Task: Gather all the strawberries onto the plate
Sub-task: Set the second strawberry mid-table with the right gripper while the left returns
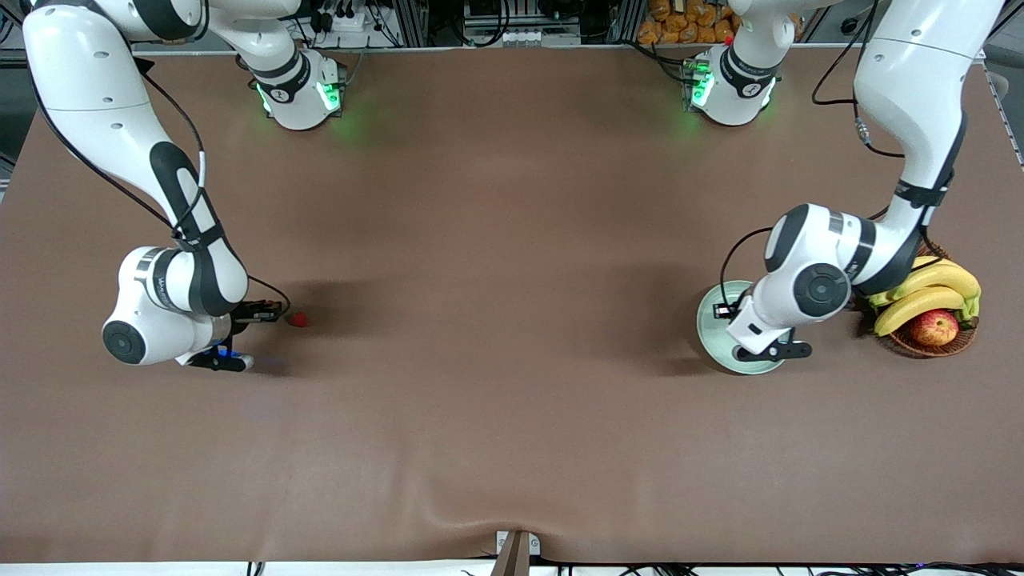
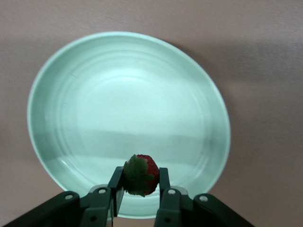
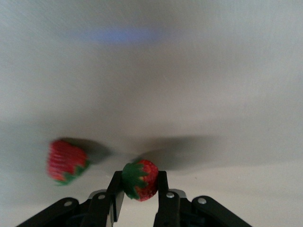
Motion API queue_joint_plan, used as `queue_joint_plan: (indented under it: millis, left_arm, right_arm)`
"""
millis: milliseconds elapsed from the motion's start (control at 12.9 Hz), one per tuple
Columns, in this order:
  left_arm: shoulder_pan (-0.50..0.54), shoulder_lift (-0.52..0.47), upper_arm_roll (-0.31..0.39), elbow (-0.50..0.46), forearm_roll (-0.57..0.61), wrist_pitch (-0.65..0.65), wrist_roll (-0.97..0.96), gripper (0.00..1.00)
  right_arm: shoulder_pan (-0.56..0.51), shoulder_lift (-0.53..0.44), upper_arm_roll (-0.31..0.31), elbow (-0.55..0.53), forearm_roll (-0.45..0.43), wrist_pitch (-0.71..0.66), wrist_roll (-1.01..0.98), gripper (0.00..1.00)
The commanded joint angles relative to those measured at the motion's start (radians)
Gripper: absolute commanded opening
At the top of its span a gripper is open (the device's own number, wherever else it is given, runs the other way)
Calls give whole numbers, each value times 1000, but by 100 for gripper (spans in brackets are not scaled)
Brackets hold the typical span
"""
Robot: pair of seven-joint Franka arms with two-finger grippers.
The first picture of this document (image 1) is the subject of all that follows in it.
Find pale green round plate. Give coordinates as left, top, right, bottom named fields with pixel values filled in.
left=696, top=280, right=789, bottom=376

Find table cloth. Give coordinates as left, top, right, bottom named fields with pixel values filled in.
left=0, top=44, right=1024, bottom=565

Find red apple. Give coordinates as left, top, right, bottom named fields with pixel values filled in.
left=910, top=310, right=960, bottom=347

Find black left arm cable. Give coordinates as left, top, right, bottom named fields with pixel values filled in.
left=714, top=0, right=909, bottom=321

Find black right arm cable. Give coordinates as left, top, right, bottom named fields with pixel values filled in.
left=24, top=48, right=293, bottom=317

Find brown wicker basket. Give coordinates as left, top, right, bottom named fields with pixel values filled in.
left=876, top=240, right=978, bottom=358

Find aluminium frame post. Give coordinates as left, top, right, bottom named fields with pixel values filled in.
left=612, top=0, right=647, bottom=45
left=392, top=0, right=429, bottom=47

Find pile of orange buns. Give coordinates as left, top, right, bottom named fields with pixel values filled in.
left=638, top=0, right=737, bottom=45

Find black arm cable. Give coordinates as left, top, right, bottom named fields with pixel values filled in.
left=714, top=0, right=909, bottom=321
left=24, top=48, right=293, bottom=317

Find white power strip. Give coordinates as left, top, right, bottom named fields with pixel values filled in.
left=316, top=6, right=385, bottom=34

